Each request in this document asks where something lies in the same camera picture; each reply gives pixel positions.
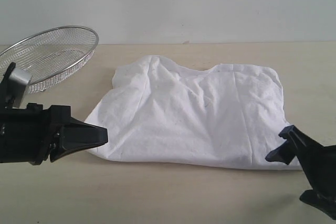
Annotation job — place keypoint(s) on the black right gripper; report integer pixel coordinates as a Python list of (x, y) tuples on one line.
[(317, 162)]

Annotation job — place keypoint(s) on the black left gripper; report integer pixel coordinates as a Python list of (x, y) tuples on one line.
[(27, 134)]

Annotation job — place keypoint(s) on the white t-shirt red Chinese logo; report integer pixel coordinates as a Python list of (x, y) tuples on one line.
[(228, 116)]

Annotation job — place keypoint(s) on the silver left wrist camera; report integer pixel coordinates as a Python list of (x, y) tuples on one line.
[(14, 85)]

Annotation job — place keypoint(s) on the metal wire mesh basket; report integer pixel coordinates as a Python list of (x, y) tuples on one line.
[(51, 56)]

